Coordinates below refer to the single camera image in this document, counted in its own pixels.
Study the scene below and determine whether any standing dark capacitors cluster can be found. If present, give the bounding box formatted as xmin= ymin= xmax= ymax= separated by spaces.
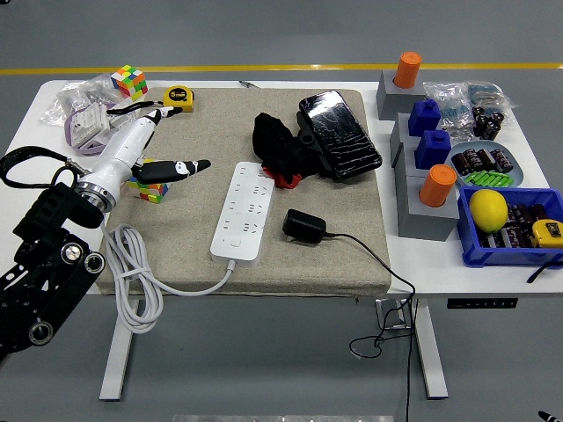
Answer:
xmin=471 ymin=104 xmax=506 ymax=141

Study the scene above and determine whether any black plug adapter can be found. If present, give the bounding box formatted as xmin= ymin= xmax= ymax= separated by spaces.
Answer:
xmin=281 ymin=208 xmax=327 ymax=244

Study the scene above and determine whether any yellow tape measure black strap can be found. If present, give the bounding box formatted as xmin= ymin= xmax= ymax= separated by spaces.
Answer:
xmin=105 ymin=85 xmax=196 ymax=116

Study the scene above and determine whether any yellow tape measure dark label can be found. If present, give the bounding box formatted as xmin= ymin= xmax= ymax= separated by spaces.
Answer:
xmin=526 ymin=218 xmax=563 ymax=284

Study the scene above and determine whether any wide orange cylinder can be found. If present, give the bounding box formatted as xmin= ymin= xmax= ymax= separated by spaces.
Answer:
xmin=418 ymin=164 xmax=457 ymax=208

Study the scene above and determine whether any silver metal plate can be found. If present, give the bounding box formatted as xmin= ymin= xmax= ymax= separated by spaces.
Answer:
xmin=172 ymin=414 xmax=396 ymax=422

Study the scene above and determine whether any dark capacitors pile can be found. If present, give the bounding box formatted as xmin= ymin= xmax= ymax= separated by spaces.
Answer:
xmin=477 ymin=202 xmax=549 ymax=250

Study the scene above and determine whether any thin black adapter cord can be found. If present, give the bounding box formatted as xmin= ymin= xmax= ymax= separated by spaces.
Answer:
xmin=324 ymin=231 xmax=417 ymax=422

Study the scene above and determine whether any black and red cloth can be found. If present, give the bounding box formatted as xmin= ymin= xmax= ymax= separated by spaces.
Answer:
xmin=251 ymin=112 xmax=329 ymax=190

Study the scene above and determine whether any blue plastic bin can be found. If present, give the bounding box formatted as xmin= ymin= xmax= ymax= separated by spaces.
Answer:
xmin=456 ymin=186 xmax=563 ymax=269

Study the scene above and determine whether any clear bag of white parts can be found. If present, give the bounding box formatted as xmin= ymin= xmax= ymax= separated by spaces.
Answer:
xmin=39 ymin=73 xmax=122 ymax=128

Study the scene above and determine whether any clear bag of small parts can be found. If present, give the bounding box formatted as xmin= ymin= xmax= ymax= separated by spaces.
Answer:
xmin=421 ymin=81 xmax=479 ymax=142

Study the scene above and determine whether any metal bracket under table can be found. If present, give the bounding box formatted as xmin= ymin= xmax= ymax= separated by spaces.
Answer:
xmin=375 ymin=298 xmax=413 ymax=330

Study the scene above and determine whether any white plastic parts holder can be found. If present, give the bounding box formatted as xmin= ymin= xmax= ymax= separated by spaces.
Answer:
xmin=69 ymin=103 xmax=137 ymax=149

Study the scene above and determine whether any large colourful puzzle cube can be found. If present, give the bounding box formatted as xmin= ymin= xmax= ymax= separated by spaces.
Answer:
xmin=127 ymin=157 xmax=171 ymax=205

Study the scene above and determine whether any large grey block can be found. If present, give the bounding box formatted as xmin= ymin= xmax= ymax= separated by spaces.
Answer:
xmin=397 ymin=173 xmax=459 ymax=243

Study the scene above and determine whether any green batteries row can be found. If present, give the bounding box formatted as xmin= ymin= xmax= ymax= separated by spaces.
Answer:
xmin=464 ymin=170 xmax=515 ymax=187

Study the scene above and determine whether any light blue plate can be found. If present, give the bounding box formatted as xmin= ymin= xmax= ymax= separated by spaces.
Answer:
xmin=442 ymin=141 xmax=525 ymax=189

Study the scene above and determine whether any purple tray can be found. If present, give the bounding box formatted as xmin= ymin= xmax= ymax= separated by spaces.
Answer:
xmin=63 ymin=103 xmax=142 ymax=157

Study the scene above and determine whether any blue block with knob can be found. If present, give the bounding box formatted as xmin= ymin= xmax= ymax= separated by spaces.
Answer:
xmin=406 ymin=98 xmax=442 ymax=137
xmin=413 ymin=129 xmax=452 ymax=171

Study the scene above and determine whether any black phone stand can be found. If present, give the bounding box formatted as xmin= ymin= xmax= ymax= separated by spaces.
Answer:
xmin=295 ymin=110 xmax=340 ymax=177

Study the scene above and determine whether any grey-brown fabric mat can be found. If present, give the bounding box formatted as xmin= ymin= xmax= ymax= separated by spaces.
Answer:
xmin=96 ymin=86 xmax=392 ymax=298

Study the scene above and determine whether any white power strip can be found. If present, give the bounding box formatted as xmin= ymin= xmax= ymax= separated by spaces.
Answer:
xmin=209 ymin=161 xmax=277 ymax=265

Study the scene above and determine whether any white power strip cable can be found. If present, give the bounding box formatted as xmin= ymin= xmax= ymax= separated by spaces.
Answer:
xmin=104 ymin=223 xmax=237 ymax=336

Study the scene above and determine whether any small colourful puzzle cube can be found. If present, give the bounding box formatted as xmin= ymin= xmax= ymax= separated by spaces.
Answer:
xmin=109 ymin=64 xmax=149 ymax=103

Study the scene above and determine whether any yellow lemon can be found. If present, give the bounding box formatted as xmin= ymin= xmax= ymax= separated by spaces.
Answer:
xmin=468 ymin=189 xmax=509 ymax=233

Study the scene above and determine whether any clear bag of blue parts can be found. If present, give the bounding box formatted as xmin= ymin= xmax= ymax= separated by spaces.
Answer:
xmin=464 ymin=80 xmax=516 ymax=111

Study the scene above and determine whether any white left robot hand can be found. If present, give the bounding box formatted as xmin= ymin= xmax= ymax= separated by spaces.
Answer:
xmin=85 ymin=106 xmax=212 ymax=200

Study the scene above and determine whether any black table control panel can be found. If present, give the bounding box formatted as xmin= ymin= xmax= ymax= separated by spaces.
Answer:
xmin=447 ymin=297 xmax=519 ymax=310

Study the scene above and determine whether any white table leg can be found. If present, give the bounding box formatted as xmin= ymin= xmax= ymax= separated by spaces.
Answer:
xmin=99 ymin=298 xmax=135 ymax=402
xmin=411 ymin=302 xmax=450 ymax=400

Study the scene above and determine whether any short orange cylinder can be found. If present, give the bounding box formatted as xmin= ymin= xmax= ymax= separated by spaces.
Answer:
xmin=392 ymin=51 xmax=422 ymax=90

